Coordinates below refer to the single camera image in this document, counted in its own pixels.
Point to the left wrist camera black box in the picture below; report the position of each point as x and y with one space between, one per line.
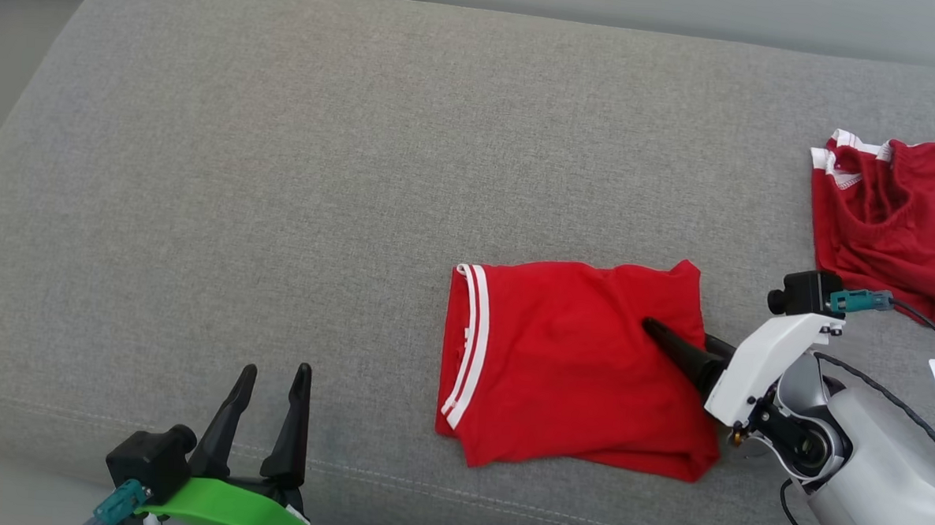
147 461

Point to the red white-sleeved Bulls jersey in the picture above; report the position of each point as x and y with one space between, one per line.
566 361

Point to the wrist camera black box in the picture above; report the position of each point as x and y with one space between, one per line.
147 461
805 291

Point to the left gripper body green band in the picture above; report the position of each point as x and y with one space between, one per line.
228 508

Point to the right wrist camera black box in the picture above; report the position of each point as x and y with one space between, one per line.
805 291

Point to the grey fabric sofa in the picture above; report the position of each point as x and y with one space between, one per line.
361 171

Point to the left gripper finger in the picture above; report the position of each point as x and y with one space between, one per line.
227 426
296 436

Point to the red Bulls 23 shorts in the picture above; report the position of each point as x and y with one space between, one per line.
903 226

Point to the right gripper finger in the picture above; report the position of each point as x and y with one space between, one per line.
722 349
688 355

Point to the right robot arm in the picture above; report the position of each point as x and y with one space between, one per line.
884 478

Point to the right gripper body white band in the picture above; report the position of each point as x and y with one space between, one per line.
763 358

